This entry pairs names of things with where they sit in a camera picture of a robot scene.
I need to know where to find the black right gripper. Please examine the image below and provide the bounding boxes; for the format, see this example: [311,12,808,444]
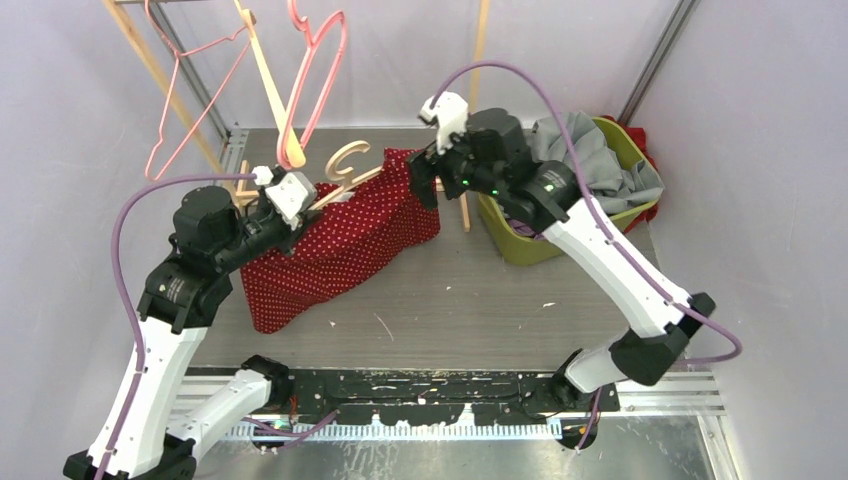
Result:
[405,122,504,212]

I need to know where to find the pink hanger of grey skirt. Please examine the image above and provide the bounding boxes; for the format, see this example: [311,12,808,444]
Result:
[275,0,350,171]

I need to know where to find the purple skirt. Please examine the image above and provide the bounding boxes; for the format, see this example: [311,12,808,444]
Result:
[506,218,546,241]

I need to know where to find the wooden hanger of red skirt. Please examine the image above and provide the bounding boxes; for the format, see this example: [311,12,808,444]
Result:
[310,140,383,210]

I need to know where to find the red polka dot skirt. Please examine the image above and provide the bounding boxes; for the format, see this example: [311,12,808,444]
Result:
[240,148,441,334]

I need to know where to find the grey skirt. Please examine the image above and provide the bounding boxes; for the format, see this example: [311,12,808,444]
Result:
[531,111,665,216]

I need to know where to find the pink wire hanger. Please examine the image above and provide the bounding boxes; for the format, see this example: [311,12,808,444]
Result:
[142,0,254,183]

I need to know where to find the wooden hanger of purple skirt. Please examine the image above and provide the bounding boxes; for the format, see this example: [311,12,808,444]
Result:
[233,0,306,168]

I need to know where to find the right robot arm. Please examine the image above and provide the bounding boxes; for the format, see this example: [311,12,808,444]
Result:
[408,107,715,411]

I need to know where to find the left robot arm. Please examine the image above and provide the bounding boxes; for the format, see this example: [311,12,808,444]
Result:
[63,184,318,479]

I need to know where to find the wooden clothes rack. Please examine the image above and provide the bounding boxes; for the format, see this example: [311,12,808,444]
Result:
[102,1,490,206]

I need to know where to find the olive green plastic basket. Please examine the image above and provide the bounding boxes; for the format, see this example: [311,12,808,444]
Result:
[478,116,658,266]

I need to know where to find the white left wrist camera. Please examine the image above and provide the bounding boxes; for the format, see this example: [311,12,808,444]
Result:
[252,165,317,231]

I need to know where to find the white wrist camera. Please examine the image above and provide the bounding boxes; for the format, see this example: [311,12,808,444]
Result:
[252,165,317,231]
[418,91,469,155]

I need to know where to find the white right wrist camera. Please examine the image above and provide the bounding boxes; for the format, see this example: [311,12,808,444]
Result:
[418,91,469,155]

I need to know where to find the metal corner rail left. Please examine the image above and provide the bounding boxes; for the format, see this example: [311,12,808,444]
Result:
[137,0,250,200]

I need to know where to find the metal corner rail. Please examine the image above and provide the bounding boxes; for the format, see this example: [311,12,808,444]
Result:
[617,0,700,125]
[137,0,250,200]

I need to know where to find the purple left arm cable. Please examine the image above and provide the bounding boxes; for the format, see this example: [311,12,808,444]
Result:
[92,173,261,480]

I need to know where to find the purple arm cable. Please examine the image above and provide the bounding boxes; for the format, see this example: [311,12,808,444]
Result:
[92,173,261,480]
[429,60,745,366]

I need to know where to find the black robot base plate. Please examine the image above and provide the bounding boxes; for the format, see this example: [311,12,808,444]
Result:
[178,368,621,428]

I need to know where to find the metal corner rail right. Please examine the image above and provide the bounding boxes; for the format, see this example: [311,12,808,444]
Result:
[617,0,700,125]

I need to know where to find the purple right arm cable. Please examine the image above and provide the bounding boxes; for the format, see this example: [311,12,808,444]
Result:
[429,60,745,366]

